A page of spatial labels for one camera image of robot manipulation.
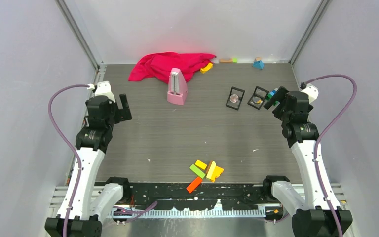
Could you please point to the stacked green blue bricks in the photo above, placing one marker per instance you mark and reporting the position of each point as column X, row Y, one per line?
column 271, row 94

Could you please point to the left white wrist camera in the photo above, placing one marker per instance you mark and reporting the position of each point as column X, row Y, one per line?
column 102, row 89

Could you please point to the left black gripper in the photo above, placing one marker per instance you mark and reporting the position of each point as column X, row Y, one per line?
column 124, row 114

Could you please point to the orange rectangular block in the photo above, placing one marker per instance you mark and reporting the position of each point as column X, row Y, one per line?
column 194, row 184

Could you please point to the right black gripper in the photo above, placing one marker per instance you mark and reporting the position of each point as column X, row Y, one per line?
column 279, row 96

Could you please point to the yellow block pile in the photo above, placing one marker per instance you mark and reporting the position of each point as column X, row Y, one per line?
column 212, row 170

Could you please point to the round silver brooch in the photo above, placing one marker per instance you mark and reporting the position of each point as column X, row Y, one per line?
column 234, row 98

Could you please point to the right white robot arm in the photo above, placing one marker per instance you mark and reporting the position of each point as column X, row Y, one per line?
column 316, row 213

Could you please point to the tan wooden block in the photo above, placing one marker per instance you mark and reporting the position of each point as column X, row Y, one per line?
column 228, row 60

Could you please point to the green rectangular block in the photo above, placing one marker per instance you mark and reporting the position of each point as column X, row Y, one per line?
column 198, row 171

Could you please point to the pink metronome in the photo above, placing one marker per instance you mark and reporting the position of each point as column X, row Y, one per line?
column 177, row 87

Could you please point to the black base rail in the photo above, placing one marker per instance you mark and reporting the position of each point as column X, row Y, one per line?
column 230, row 196

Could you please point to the left black display frame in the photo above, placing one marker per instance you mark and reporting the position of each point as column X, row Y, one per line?
column 240, row 93

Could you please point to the red cloth garment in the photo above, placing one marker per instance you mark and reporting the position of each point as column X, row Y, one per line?
column 159, row 65

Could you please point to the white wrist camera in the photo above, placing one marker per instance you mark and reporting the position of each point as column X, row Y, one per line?
column 102, row 89
column 310, row 90

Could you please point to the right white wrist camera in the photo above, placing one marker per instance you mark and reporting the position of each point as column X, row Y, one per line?
column 310, row 90

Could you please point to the right black display frame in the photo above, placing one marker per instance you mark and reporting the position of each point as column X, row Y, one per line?
column 258, row 98

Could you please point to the yellow curved block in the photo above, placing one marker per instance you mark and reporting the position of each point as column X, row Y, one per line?
column 208, row 67

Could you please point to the blue triangular block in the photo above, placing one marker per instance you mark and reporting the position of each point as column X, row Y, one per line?
column 258, row 63

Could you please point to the black display frame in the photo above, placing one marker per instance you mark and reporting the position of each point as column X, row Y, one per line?
column 258, row 98
column 240, row 93

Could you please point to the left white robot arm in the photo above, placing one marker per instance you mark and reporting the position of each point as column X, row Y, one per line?
column 79, row 215

